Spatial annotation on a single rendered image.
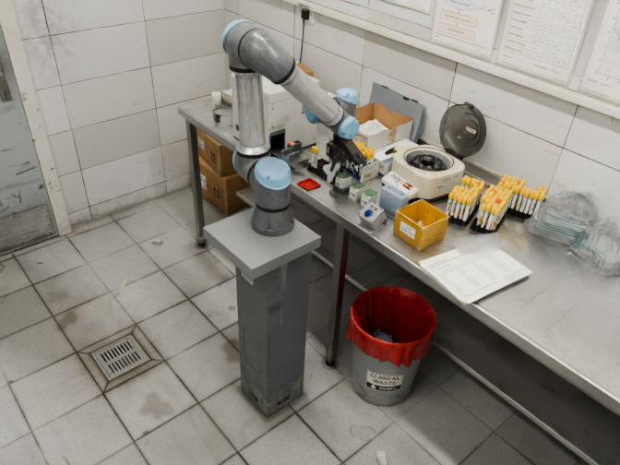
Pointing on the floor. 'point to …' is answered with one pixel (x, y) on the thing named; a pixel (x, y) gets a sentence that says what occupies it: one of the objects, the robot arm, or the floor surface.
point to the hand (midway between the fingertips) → (343, 179)
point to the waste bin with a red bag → (368, 324)
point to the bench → (610, 439)
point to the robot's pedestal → (273, 333)
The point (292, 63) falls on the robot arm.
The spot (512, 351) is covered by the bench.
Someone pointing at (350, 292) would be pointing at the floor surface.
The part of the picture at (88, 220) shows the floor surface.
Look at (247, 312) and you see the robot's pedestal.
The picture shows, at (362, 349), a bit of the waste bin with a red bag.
